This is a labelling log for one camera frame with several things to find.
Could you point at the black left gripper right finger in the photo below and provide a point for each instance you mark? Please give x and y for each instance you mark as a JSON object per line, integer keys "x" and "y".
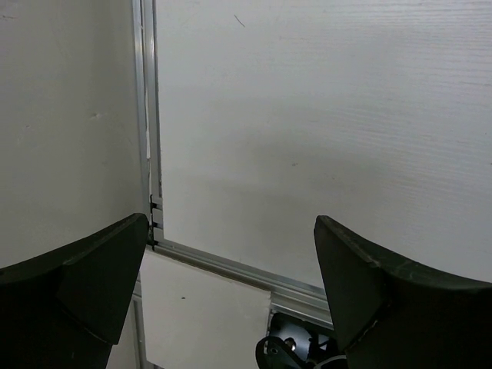
{"x": 389, "y": 311}

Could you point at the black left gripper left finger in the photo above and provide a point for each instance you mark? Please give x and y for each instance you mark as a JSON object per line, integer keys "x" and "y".
{"x": 67, "y": 308}

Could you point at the aluminium table frame rail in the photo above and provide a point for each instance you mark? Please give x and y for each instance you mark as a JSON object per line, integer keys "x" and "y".
{"x": 288, "y": 296}

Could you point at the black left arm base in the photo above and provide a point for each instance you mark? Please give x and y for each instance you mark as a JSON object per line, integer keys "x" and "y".
{"x": 296, "y": 344}

